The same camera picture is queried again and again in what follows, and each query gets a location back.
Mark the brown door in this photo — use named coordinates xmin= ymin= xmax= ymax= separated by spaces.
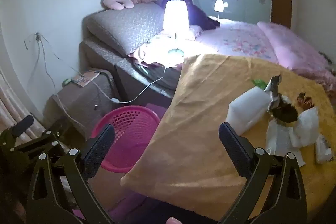
xmin=270 ymin=0 xmax=292 ymax=29

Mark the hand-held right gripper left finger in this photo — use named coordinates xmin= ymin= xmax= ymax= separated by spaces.
xmin=26 ymin=124 xmax=116 ymax=224

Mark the pink neck pillow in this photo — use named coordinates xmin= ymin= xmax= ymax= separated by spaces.
xmin=103 ymin=0 xmax=134 ymax=10

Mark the dark wrapper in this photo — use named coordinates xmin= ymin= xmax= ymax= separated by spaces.
xmin=269 ymin=94 xmax=298 ymax=125

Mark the golden patterned tablecloth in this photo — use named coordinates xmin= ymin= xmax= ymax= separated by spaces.
xmin=120 ymin=53 xmax=336 ymax=222

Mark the grey patterned headboard cushion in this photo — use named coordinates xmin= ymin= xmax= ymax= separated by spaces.
xmin=87 ymin=2 xmax=168 ymax=56

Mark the grey patterned nightstand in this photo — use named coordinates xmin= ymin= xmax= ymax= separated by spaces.
xmin=43 ymin=69 xmax=124 ymax=140

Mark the small lit lamp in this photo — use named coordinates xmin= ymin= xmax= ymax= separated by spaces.
xmin=214 ymin=0 xmax=228 ymax=20

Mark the brown crumpled wrapper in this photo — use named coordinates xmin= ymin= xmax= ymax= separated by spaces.
xmin=297 ymin=93 xmax=314 ymax=110

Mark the floral bed sheet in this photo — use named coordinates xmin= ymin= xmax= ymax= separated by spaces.
xmin=196 ymin=19 xmax=279 ymax=64

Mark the beige patterned curtain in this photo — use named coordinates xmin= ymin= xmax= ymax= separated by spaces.
xmin=0 ymin=67 xmax=45 ymax=146

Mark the silver blister pack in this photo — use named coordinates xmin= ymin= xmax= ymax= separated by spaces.
xmin=315 ymin=133 xmax=334 ymax=164

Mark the white lamp cable with switch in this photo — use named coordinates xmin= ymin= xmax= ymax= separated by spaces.
xmin=37 ymin=34 xmax=171 ymax=104

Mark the orange cover book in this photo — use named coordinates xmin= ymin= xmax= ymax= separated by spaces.
xmin=71 ymin=70 xmax=101 ymax=87

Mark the white plastic container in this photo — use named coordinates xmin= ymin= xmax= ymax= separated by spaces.
xmin=228 ymin=86 xmax=272 ymax=135

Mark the grey patterned bed base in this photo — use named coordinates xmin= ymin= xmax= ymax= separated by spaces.
xmin=80 ymin=38 xmax=184 ymax=109

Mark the white charger cable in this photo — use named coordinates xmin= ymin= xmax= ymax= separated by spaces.
xmin=38 ymin=40 xmax=87 ymax=128

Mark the silver foil wrapper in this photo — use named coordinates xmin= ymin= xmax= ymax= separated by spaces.
xmin=264 ymin=75 xmax=282 ymax=110

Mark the dark purple cloth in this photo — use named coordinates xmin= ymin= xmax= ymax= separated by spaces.
xmin=157 ymin=0 xmax=220 ymax=30

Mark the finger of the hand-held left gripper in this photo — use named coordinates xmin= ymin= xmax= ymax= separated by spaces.
xmin=13 ymin=116 xmax=70 ymax=155
xmin=0 ymin=114 xmax=35 ymax=146

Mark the pink blanket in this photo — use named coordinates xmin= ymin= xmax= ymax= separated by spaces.
xmin=257 ymin=21 xmax=336 ymax=93

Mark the pink plastic basket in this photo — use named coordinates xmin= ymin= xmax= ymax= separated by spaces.
xmin=91 ymin=105 xmax=160 ymax=173

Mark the white wall socket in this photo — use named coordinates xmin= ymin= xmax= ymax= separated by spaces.
xmin=23 ymin=32 xmax=42 ymax=50

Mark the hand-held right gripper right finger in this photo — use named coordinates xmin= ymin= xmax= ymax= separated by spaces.
xmin=219 ymin=122 xmax=308 ymax=224

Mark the green wrapper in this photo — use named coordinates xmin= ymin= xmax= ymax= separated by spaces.
xmin=251 ymin=78 xmax=268 ymax=89

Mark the lit white table lamp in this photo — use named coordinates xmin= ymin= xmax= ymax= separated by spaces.
xmin=163 ymin=0 xmax=189 ymax=57

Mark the grey mattress cover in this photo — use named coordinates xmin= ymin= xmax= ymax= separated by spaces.
xmin=131 ymin=63 xmax=181 ymax=90

